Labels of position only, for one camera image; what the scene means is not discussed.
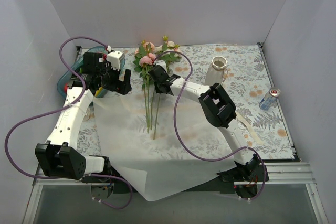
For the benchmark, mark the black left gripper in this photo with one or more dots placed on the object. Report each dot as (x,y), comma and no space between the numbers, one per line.
(115,81)

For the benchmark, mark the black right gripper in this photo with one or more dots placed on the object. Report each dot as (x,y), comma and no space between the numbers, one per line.
(163,85)

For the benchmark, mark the white wrapping paper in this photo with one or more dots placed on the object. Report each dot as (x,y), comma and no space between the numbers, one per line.
(153,161)

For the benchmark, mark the cream printed ribbon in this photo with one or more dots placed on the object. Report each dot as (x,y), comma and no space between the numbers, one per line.
(250,129)

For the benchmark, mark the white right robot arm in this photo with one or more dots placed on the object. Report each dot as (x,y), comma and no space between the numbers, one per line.
(220,112)

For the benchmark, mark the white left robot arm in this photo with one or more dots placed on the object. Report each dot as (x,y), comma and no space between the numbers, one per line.
(58,156)

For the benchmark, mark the white ribbed ceramic vase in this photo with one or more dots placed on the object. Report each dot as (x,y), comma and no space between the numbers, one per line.
(217,71)

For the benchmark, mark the teal plastic fruit tray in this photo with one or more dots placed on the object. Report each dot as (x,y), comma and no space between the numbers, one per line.
(63,81)

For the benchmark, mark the floral patterned table mat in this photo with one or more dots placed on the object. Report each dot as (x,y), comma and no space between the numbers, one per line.
(145,61)

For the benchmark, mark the blue and white drink can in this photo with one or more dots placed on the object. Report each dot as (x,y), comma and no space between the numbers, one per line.
(270,97)

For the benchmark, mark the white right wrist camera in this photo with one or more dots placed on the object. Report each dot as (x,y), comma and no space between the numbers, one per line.
(161,63)

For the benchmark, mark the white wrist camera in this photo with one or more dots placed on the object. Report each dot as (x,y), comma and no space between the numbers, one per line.
(117,59)
(161,63)

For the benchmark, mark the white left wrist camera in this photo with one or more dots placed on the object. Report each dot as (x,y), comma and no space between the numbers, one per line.
(117,59)

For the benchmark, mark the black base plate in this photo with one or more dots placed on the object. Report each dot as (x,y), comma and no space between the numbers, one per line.
(227,182)

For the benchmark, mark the aluminium frame rail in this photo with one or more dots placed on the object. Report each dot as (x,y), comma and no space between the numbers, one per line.
(290,173)

